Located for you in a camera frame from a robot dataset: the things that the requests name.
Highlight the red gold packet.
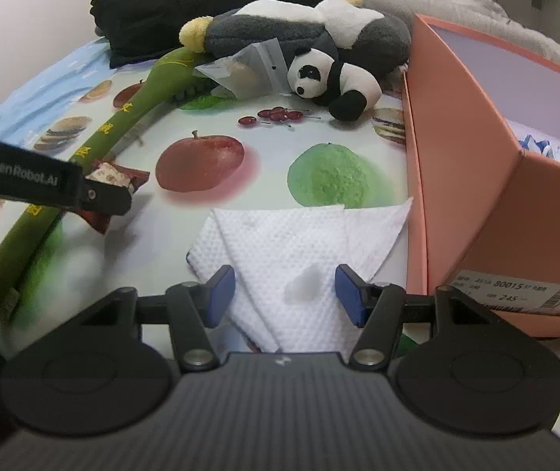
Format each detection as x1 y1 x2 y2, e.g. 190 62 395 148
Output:
75 161 150 234

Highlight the white paper towel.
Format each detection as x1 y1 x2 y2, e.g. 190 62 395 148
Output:
187 201 412 356

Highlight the blue red plastic bag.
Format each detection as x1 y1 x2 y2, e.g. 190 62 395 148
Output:
518 134 560 159

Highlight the fruit print table cloth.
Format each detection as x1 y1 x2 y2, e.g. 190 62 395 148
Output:
0 36 560 457

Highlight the clear zip bag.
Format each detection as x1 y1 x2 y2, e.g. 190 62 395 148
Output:
195 38 292 100

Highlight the pink cardboard shoe box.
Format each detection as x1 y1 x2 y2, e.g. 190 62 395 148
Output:
402 16 560 337

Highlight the small panda plush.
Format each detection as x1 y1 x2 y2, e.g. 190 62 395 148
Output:
287 48 382 122

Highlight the grey white penguin plush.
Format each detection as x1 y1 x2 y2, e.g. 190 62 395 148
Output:
179 0 412 79

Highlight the grey quilt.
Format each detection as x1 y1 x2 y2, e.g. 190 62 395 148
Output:
363 0 560 65

